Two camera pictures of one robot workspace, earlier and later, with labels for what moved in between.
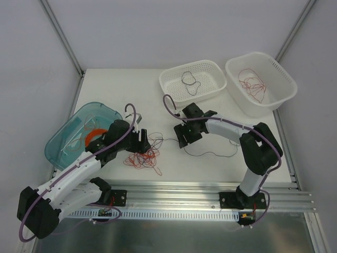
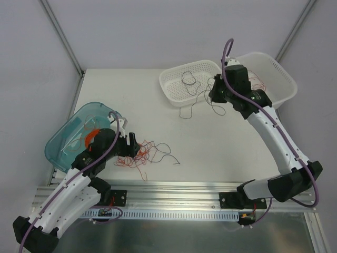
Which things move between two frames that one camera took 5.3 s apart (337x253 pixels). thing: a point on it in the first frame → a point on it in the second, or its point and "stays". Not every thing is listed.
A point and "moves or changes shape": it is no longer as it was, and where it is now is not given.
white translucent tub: x=259 y=83 stays
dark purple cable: x=227 y=156 → x=192 y=86
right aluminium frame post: x=295 y=30 stays
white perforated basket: x=188 y=82 stays
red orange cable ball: x=140 y=160 moves or changes shape
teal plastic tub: x=68 y=145 stays
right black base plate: x=240 y=201 stays
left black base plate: x=120 y=196 stays
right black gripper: x=185 y=132 → x=216 y=88
